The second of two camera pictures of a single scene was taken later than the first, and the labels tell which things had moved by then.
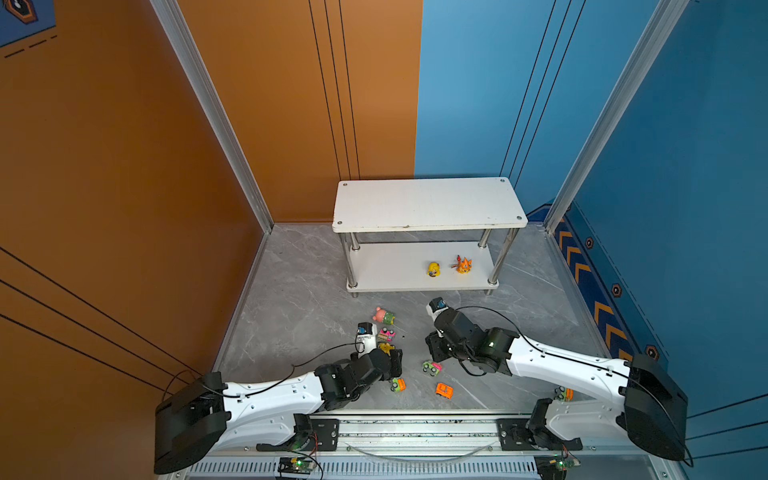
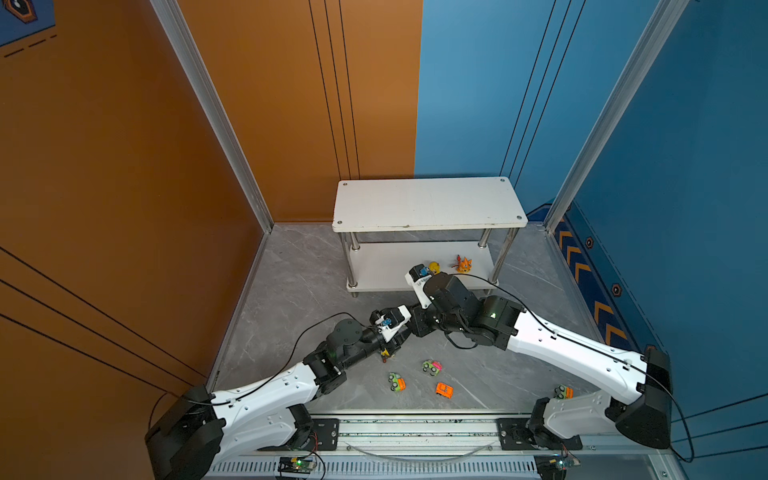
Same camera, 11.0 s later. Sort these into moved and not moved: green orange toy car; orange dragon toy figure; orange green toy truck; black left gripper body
Moved: black left gripper body
Not moved: green orange toy car; orange dragon toy figure; orange green toy truck
